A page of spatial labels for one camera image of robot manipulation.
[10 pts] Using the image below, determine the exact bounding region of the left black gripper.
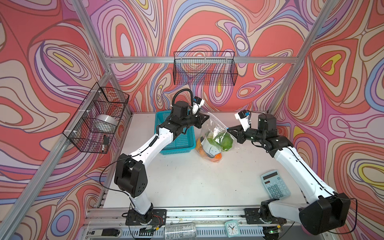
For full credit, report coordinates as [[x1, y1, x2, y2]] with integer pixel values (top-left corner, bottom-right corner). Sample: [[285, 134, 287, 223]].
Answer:
[[179, 111, 209, 130]]

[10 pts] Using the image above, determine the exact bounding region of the teal plastic basket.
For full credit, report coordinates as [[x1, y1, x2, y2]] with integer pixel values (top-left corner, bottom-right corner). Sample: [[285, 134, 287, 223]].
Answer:
[[154, 110, 196, 155]]

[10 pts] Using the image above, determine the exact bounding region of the clear zip top bag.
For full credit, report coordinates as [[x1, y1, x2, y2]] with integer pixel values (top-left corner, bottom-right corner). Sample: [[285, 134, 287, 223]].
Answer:
[[195, 113, 240, 163]]

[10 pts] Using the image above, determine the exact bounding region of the small teal alarm clock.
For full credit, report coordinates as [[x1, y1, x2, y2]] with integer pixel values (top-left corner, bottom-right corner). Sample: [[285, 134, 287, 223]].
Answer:
[[225, 220, 241, 238]]

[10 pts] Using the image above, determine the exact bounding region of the green lettuce leaf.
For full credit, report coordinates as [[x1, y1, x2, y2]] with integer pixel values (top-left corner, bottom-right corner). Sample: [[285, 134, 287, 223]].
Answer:
[[207, 132, 234, 152]]

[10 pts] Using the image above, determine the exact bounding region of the silver drink can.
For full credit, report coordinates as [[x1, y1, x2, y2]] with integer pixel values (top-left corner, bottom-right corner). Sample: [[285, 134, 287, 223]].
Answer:
[[164, 223, 197, 240]]

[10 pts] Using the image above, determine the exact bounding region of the left black wire basket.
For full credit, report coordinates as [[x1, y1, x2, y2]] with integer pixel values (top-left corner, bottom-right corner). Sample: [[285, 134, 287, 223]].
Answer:
[[63, 83, 130, 154]]

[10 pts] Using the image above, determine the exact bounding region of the brown potato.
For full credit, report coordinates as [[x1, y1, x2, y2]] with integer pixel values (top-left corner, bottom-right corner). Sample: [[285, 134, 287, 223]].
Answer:
[[195, 139, 207, 158]]

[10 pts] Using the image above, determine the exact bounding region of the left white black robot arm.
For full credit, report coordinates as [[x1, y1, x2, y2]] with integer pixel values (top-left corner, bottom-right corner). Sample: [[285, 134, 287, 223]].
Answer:
[[114, 97, 209, 225]]

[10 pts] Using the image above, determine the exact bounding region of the black wire basket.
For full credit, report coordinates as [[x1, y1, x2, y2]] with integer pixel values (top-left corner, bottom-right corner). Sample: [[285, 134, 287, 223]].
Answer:
[[173, 50, 238, 86], [63, 83, 130, 154]]

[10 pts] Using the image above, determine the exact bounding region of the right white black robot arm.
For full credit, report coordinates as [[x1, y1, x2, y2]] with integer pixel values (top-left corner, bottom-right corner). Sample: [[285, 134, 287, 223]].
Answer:
[[227, 110, 351, 235]]

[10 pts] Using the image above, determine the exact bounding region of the teal calculator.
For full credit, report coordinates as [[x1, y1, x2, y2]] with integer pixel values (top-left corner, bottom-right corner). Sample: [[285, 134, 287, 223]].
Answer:
[[261, 170, 291, 200]]

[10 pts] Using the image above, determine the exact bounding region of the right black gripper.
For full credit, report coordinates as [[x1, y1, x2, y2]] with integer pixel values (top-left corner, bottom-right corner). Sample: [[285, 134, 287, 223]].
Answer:
[[227, 124, 265, 145]]

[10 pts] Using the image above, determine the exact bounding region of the back black wire basket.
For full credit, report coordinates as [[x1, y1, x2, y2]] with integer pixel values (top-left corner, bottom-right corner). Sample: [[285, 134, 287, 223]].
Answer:
[[173, 50, 238, 86]]

